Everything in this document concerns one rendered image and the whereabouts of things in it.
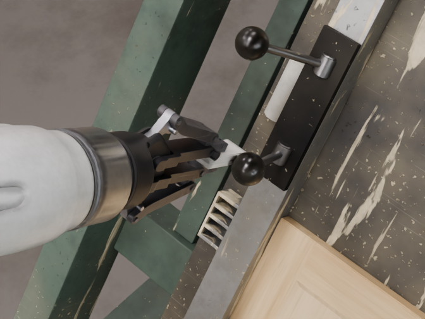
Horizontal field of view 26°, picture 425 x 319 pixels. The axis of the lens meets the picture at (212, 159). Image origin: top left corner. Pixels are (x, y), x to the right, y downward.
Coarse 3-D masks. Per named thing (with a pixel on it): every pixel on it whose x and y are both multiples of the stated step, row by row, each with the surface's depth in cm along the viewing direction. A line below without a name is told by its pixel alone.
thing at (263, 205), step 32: (352, 0) 105; (384, 0) 103; (352, 32) 106; (352, 64) 106; (320, 128) 110; (256, 192) 115; (288, 192) 113; (256, 224) 115; (224, 256) 118; (256, 256) 117; (224, 288) 119
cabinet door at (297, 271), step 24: (288, 216) 117; (288, 240) 115; (312, 240) 114; (264, 264) 118; (288, 264) 116; (312, 264) 114; (336, 264) 112; (264, 288) 118; (288, 288) 116; (312, 288) 114; (336, 288) 112; (360, 288) 110; (384, 288) 110; (240, 312) 120; (264, 312) 118; (288, 312) 117; (312, 312) 115; (336, 312) 113; (360, 312) 111; (384, 312) 109; (408, 312) 107
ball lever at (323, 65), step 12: (240, 36) 100; (252, 36) 100; (264, 36) 100; (240, 48) 100; (252, 48) 100; (264, 48) 100; (276, 48) 103; (252, 60) 102; (300, 60) 105; (312, 60) 105; (324, 60) 106; (324, 72) 106
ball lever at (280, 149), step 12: (276, 144) 110; (240, 156) 101; (252, 156) 101; (264, 156) 106; (276, 156) 108; (288, 156) 111; (240, 168) 100; (252, 168) 100; (264, 168) 101; (240, 180) 101; (252, 180) 101
